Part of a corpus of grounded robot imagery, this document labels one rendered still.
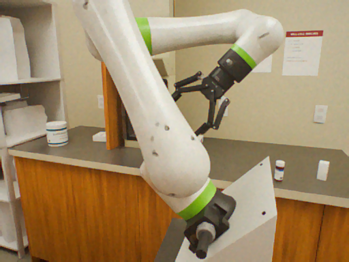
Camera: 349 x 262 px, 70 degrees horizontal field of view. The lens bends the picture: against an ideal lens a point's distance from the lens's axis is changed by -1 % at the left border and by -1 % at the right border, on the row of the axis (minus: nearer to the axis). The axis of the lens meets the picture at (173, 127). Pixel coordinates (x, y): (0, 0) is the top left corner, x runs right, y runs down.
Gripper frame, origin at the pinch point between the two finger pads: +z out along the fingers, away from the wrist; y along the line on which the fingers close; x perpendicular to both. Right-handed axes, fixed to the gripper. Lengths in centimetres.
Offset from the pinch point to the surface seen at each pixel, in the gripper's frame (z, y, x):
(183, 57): -12, -69, 91
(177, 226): 25.8, 23.5, 6.5
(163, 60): -5, -48, 43
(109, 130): 51, -50, 52
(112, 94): 34, -65, 50
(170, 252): 26.4, 28.2, -4.3
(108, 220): 86, -8, 51
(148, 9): -19, -77, 42
